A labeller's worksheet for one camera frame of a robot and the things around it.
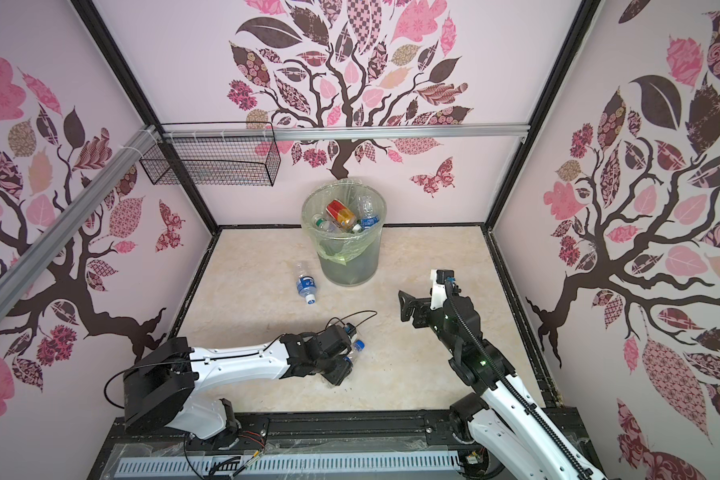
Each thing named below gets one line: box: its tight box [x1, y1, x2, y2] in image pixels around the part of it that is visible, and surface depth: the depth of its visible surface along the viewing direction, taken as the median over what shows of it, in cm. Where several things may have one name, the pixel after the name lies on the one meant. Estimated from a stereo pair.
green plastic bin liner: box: [301, 179, 387, 265], surface depth 93 cm
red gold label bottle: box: [326, 198, 356, 232], surface depth 95 cm
